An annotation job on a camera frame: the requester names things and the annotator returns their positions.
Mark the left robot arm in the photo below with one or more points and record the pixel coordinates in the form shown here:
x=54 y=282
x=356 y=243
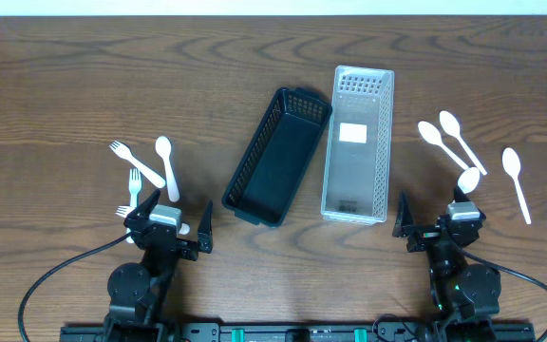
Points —
x=138 y=290

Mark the white label in clear basket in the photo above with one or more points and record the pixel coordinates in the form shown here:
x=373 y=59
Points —
x=353 y=133

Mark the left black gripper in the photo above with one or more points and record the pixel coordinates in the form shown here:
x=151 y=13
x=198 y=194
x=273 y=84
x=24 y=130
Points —
x=172 y=243

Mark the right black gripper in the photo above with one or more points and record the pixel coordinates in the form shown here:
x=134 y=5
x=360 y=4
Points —
x=405 y=228

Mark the pale green plastic fork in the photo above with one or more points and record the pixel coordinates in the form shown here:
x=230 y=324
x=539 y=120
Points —
x=134 y=186

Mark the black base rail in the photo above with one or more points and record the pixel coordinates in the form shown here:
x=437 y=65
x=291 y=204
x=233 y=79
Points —
x=381 y=331

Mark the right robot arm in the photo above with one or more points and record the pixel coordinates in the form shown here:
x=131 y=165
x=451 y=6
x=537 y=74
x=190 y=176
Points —
x=467 y=295

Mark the dark green plastic basket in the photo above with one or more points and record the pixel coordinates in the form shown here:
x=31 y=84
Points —
x=269 y=173

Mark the clear plastic basket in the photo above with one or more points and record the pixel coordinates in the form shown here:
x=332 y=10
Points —
x=356 y=175

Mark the white plastic spoon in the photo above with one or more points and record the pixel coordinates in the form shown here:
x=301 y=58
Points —
x=469 y=180
x=433 y=136
x=511 y=165
x=451 y=126
x=163 y=148

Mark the white plastic fork upper left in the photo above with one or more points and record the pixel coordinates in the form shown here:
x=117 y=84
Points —
x=124 y=152

